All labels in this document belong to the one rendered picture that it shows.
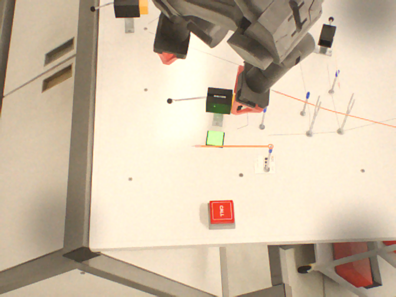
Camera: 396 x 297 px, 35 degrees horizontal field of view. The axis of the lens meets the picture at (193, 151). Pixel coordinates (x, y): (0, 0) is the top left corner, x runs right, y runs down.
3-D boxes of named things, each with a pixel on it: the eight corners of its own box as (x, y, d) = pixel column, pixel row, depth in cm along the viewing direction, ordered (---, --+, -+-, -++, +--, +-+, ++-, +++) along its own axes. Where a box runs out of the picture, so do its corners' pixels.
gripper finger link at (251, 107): (248, 101, 144) (270, 80, 137) (246, 127, 141) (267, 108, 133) (222, 90, 142) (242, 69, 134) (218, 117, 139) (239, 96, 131)
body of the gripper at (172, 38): (191, 21, 127) (198, -4, 121) (185, 61, 122) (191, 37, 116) (160, 13, 127) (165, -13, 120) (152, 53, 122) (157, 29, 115)
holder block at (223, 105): (207, 96, 145) (207, 86, 141) (231, 99, 144) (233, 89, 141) (205, 112, 143) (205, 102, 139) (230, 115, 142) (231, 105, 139)
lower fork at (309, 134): (313, 137, 145) (324, 102, 133) (306, 138, 145) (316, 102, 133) (312, 129, 146) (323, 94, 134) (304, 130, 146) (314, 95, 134)
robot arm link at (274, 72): (268, 48, 123) (287, 70, 123) (288, 33, 127) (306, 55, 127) (251, 66, 129) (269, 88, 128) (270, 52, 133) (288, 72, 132)
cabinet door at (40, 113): (-23, 278, 157) (73, 243, 140) (2, 97, 184) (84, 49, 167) (-16, 280, 158) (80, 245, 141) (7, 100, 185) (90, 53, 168)
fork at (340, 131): (345, 135, 145) (359, 99, 133) (337, 135, 145) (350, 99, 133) (343, 128, 146) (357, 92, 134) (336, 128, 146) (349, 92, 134)
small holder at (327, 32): (337, 32, 161) (342, 12, 154) (330, 59, 156) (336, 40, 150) (319, 28, 161) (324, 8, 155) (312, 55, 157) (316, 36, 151)
